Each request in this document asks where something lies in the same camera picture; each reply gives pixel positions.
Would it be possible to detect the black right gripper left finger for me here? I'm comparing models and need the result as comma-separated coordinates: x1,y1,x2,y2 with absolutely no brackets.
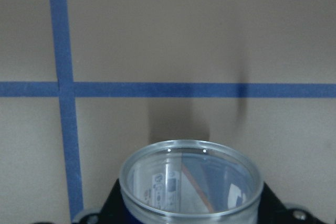
99,179,126,224

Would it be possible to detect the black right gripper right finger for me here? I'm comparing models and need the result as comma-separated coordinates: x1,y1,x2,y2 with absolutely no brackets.
257,183,287,224

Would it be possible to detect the clear tennis ball can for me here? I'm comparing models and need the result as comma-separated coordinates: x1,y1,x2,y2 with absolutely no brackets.
119,140,264,223

